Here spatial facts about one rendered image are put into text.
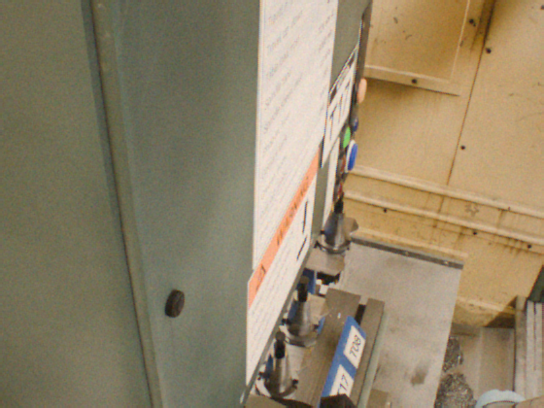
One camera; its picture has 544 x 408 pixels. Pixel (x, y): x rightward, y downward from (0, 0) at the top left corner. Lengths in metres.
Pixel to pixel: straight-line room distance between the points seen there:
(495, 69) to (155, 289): 1.19
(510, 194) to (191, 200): 1.32
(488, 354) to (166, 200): 1.59
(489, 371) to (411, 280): 0.32
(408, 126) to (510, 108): 0.23
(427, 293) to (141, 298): 1.44
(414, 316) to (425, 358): 0.11
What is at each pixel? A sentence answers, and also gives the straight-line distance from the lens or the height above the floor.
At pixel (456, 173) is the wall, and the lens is 1.50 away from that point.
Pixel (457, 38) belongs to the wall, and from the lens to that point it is 1.34.
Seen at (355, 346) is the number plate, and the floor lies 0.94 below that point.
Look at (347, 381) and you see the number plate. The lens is 1.27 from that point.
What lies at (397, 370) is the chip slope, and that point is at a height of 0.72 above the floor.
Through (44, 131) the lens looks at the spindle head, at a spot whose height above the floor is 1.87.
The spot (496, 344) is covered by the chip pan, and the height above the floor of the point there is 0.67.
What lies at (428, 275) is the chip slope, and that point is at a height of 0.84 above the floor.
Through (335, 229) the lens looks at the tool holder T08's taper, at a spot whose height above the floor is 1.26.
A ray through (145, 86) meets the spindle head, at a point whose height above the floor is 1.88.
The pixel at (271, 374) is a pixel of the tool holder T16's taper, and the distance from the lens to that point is 0.87.
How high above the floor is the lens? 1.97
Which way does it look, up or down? 39 degrees down
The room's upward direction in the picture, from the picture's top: 3 degrees clockwise
